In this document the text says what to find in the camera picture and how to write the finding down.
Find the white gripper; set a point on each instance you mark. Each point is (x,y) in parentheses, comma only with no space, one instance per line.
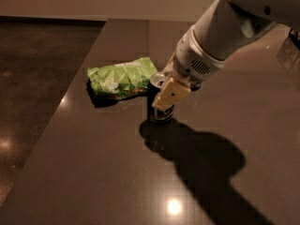
(193,57)

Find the blue pepsi can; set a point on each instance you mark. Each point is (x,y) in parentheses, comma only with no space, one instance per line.
(154,115)

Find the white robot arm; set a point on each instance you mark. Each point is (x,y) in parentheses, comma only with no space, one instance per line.
(225,27)

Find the silver blue energy drink can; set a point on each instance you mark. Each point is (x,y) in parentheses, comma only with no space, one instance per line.
(194,86)

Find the green rice chip bag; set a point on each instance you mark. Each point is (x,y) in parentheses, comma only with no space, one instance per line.
(121,81)

